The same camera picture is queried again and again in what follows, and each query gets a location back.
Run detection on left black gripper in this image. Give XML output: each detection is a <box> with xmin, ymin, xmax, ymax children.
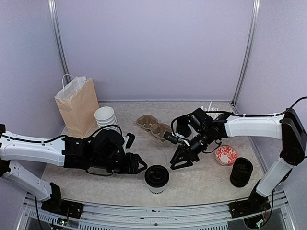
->
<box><xmin>92</xmin><ymin>152</ymin><xmax>148</xmax><ymax>174</ymax></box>

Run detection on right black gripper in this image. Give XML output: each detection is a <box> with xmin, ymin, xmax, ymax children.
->
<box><xmin>170</xmin><ymin>128</ymin><xmax>213</xmax><ymax>170</ymax></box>

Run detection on black cup lid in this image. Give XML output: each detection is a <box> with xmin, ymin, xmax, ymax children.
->
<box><xmin>144</xmin><ymin>165</ymin><xmax>170</xmax><ymax>188</ymax></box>

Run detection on single white paper cup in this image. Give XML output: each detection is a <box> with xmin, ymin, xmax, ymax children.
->
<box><xmin>147</xmin><ymin>184</ymin><xmax>167</xmax><ymax>195</ymax></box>

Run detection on stack of white paper cups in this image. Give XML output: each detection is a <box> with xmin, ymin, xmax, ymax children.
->
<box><xmin>94</xmin><ymin>106</ymin><xmax>117</xmax><ymax>128</ymax></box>

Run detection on stack of black cup lids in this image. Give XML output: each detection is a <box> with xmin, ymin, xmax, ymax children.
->
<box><xmin>230</xmin><ymin>157</ymin><xmax>253</xmax><ymax>188</ymax></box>

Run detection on brown paper bag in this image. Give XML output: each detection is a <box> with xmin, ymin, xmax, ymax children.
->
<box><xmin>55</xmin><ymin>76</ymin><xmax>99</xmax><ymax>138</ymax></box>

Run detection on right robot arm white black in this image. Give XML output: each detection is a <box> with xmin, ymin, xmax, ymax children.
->
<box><xmin>164</xmin><ymin>107</ymin><xmax>307</xmax><ymax>213</ymax></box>

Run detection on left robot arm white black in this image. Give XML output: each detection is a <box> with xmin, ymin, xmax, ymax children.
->
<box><xmin>0</xmin><ymin>124</ymin><xmax>147</xmax><ymax>213</ymax></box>

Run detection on stack of black cup sleeves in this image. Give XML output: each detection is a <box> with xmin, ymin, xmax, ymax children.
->
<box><xmin>176</xmin><ymin>118</ymin><xmax>191</xmax><ymax>138</ymax></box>

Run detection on brown cardboard cup carrier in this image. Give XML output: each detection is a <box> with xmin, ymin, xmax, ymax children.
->
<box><xmin>136</xmin><ymin>115</ymin><xmax>171</xmax><ymax>142</ymax></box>

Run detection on red white patterned bowl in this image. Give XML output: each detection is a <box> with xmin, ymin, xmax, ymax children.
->
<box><xmin>215</xmin><ymin>145</ymin><xmax>238</xmax><ymax>166</ymax></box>

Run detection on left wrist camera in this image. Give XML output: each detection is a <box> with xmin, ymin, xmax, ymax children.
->
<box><xmin>123</xmin><ymin>133</ymin><xmax>135</xmax><ymax>150</ymax></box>

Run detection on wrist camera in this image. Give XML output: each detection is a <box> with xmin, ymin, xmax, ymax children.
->
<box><xmin>123</xmin><ymin>133</ymin><xmax>135</xmax><ymax>150</ymax></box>
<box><xmin>163</xmin><ymin>131</ymin><xmax>190</xmax><ymax>146</ymax></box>

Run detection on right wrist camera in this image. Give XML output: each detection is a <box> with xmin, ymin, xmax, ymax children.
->
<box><xmin>163</xmin><ymin>131</ymin><xmax>190</xmax><ymax>146</ymax></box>

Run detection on aluminium front frame rail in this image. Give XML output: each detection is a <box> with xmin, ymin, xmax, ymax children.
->
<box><xmin>13</xmin><ymin>190</ymin><xmax>298</xmax><ymax>230</ymax></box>

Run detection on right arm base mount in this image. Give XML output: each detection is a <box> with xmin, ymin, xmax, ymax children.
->
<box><xmin>229</xmin><ymin>186</ymin><xmax>271</xmax><ymax>218</ymax></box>

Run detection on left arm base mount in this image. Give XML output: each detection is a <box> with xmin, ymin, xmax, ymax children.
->
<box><xmin>41</xmin><ymin>183</ymin><xmax>83</xmax><ymax>219</ymax></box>

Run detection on right aluminium corner post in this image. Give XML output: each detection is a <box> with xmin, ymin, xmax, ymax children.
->
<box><xmin>232</xmin><ymin>0</ymin><xmax>260</xmax><ymax>107</ymax></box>

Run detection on aluminium corner post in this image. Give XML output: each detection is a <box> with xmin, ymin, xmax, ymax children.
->
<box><xmin>232</xmin><ymin>0</ymin><xmax>260</xmax><ymax>107</ymax></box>
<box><xmin>48</xmin><ymin>0</ymin><xmax>76</xmax><ymax>99</ymax></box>

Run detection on left aluminium corner post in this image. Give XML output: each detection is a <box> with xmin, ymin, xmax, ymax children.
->
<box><xmin>48</xmin><ymin>0</ymin><xmax>76</xmax><ymax>99</ymax></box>

